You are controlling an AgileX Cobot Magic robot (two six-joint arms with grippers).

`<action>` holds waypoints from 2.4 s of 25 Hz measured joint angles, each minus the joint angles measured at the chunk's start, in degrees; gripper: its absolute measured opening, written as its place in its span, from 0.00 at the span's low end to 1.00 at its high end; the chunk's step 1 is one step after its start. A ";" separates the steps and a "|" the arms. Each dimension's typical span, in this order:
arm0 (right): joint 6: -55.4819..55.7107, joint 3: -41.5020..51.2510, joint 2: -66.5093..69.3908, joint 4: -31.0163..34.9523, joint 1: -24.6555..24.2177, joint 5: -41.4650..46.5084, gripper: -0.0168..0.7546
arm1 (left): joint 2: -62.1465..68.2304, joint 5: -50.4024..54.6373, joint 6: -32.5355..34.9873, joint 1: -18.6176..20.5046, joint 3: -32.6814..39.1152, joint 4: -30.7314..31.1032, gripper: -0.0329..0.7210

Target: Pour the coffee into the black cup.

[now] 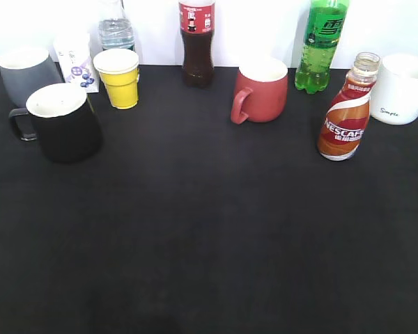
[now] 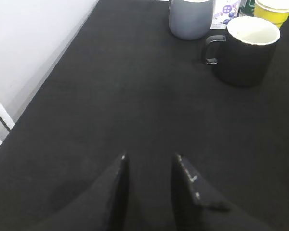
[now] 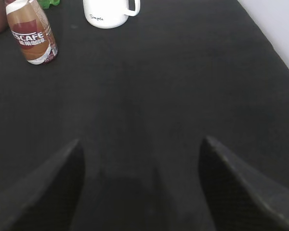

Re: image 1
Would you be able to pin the Nescafe coffee bottle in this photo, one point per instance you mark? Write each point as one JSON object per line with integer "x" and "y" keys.
{"x": 348, "y": 115}

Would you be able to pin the black mug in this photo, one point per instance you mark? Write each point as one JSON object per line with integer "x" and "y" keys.
{"x": 61, "y": 118}

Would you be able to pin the red mug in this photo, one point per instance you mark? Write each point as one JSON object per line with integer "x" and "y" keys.
{"x": 260, "y": 91}

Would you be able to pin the green sprite bottle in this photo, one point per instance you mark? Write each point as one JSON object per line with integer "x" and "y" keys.
{"x": 321, "y": 37}

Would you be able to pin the white mug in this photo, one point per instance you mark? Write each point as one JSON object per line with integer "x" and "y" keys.
{"x": 394, "y": 97}

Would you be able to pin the grey mug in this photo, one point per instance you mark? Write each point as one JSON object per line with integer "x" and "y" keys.
{"x": 25, "y": 70}

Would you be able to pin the yellow paper cup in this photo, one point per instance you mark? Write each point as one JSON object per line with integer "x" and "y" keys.
{"x": 119, "y": 72}

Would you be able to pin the cola bottle red label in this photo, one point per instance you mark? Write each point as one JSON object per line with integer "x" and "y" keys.
{"x": 197, "y": 27}

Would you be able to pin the clear water bottle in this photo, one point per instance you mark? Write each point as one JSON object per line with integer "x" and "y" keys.
{"x": 114, "y": 27}

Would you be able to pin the white blueberry milk carton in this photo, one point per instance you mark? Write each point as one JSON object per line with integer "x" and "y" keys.
{"x": 73, "y": 52}

